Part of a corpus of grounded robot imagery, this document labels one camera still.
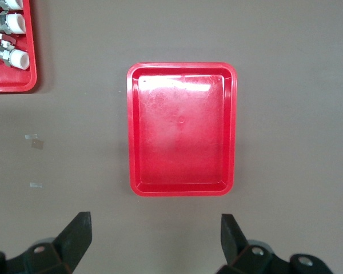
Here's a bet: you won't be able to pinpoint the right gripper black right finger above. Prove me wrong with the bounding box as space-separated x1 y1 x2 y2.
218 213 332 274

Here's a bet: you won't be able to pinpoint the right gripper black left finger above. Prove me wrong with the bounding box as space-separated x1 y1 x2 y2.
0 211 93 274

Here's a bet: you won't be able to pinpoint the empty red plastic tray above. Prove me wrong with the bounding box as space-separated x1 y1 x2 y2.
126 62 238 198

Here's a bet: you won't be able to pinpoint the red tray holding fittings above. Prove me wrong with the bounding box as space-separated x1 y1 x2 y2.
0 0 37 94

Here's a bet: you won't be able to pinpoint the metal pipe fitting white caps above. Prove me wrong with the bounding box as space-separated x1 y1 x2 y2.
0 0 25 11
0 11 26 35
0 33 30 70

